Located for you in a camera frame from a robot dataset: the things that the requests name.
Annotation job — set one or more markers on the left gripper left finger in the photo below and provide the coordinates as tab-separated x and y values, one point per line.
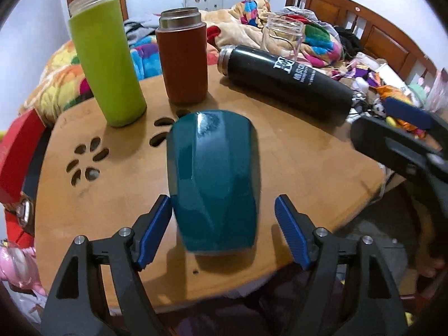
77	304

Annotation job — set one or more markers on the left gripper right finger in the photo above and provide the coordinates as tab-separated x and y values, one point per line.
370	303

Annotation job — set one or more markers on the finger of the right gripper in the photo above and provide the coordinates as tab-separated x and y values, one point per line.
408	113

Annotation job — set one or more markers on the teal faceted ceramic cup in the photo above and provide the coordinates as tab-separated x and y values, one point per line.
213	168

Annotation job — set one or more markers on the red-brown thermos cup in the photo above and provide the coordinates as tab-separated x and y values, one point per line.
182	42

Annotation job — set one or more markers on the pink plastic toy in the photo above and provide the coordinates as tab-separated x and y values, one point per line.
19	268

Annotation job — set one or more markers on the black thermos bottle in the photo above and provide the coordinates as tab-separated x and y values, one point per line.
293	83

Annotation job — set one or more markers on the red box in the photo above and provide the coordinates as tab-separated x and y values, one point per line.
18	146

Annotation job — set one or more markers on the colourful blanket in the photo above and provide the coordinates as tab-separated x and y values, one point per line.
63	83

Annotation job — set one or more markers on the white appliance box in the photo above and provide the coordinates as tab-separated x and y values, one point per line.
205	5

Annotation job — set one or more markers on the green glass bottle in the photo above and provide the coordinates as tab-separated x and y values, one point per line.
99	38

